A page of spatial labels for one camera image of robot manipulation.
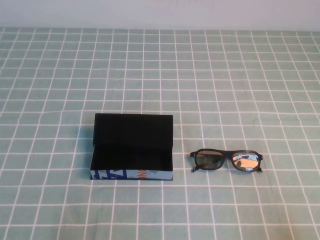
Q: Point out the black frame glasses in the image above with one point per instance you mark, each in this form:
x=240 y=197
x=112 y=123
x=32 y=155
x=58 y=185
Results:
x=208 y=160

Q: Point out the green white checkered tablecloth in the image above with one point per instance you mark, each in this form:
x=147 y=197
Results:
x=160 y=75

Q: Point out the black glasses case printed sides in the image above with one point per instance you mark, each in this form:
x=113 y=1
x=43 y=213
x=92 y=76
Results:
x=130 y=140

